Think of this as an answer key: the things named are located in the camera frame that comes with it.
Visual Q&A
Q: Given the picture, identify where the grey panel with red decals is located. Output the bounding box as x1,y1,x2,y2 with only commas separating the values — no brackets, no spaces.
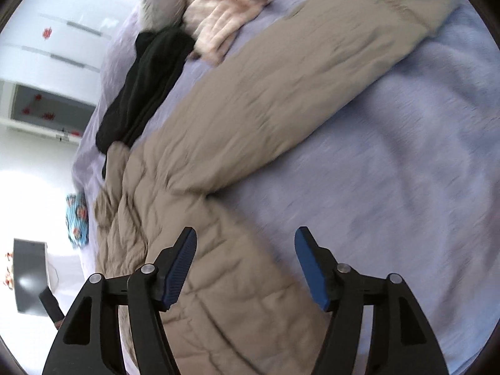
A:
10,82,96,126

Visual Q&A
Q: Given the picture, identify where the lavender fleece blanket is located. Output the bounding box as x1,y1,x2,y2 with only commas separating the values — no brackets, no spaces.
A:
72,0,498,375

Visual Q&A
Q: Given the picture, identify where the pink fleece garment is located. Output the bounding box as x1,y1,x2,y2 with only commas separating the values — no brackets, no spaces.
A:
182,0,292,65

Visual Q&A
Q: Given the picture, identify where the white wardrobe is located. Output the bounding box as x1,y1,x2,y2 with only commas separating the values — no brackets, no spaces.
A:
0,0,145,87

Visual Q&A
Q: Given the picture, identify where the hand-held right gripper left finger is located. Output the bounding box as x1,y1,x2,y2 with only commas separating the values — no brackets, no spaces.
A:
41,227,198,375

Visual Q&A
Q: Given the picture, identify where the black garment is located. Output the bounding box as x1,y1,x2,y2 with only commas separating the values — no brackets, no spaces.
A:
96,27,196,178

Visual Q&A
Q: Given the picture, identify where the grey fuzzy garment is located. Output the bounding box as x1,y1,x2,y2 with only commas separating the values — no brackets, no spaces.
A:
138,0,196,34

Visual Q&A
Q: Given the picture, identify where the beige puffer jacket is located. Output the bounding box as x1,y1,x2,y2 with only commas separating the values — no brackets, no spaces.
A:
94,0,462,375

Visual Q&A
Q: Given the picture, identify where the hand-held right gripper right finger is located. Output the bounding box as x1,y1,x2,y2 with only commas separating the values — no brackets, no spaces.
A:
294,226,450,375

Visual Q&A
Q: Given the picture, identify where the blue printed cloth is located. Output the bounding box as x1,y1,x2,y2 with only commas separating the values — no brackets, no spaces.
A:
64,192,90,248

